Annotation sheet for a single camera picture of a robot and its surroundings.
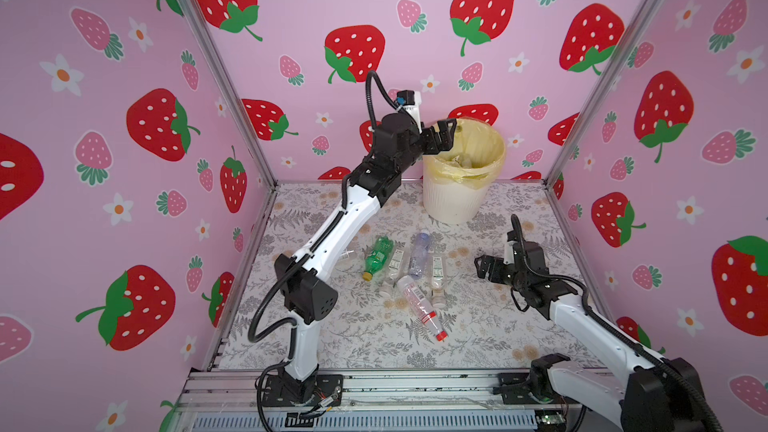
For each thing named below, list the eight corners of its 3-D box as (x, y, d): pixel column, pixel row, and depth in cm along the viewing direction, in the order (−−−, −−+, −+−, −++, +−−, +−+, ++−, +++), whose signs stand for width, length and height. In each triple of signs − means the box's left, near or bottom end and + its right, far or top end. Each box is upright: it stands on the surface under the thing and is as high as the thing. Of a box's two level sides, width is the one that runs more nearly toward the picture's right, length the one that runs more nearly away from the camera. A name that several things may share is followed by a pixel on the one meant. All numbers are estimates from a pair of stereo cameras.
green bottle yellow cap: (362, 280, 96) (360, 271, 91) (378, 242, 105) (377, 232, 101) (378, 285, 95) (378, 277, 90) (394, 246, 104) (393, 237, 100)
